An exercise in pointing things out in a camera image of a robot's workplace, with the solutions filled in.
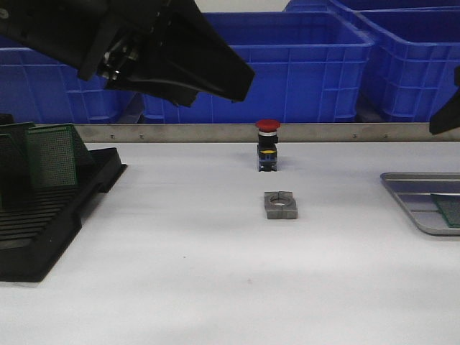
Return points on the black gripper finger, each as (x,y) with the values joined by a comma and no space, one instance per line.
(184,49)
(447,118)

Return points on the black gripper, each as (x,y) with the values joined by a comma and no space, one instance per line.
(92,37)

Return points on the green perforated circuit board front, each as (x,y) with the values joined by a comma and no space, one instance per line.
(448,206)

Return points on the green perforated circuit board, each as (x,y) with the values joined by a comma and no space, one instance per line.
(54,155)
(448,206)

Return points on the green circuit board edge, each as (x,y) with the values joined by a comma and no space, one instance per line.
(15,179)

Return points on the silver metal tray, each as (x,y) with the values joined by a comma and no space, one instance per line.
(413,190)

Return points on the green perforated circuit board middle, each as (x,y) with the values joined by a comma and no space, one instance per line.
(54,155)

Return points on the black slotted board rack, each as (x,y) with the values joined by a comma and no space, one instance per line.
(39,228)

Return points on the blue right plastic crate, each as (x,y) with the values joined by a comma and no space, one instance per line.
(410,72)

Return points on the blue plastic crate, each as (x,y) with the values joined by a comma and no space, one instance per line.
(410,72)
(308,69)
(37,88)

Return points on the blue left plastic crate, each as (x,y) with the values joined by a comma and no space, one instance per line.
(37,88)

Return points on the blue centre plastic crate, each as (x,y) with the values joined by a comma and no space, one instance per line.
(308,69)

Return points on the blue far right crate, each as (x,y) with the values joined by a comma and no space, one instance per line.
(346,7)

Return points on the red emergency stop button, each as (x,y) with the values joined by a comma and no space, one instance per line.
(266,148)

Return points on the grey metal clamp block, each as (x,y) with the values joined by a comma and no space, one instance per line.
(280,205)

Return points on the steel table edge rail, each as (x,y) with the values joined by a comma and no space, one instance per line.
(246,133)

